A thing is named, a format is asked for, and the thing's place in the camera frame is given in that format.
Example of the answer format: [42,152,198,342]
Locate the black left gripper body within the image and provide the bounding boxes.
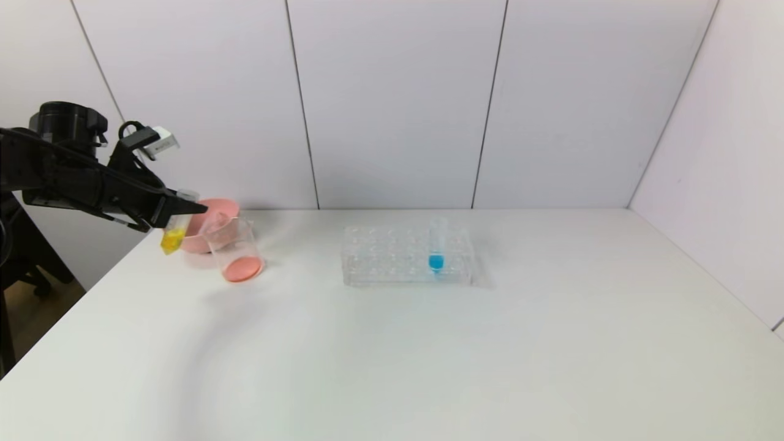
[96,167,175,230]

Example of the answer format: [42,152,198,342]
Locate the test tube with yellow pigment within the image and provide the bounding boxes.
[160,189,200,255]

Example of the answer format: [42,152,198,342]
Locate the clear glass beaker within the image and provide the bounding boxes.
[202,214,265,284]

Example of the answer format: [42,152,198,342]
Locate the clear acrylic test tube rack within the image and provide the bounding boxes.
[342,224,474,287]

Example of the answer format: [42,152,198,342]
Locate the test tube with blue pigment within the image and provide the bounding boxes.
[428,217,450,276]

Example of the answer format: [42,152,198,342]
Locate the pink bowl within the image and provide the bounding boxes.
[181,198,241,254]

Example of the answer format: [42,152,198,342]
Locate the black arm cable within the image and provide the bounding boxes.
[0,121,166,233]

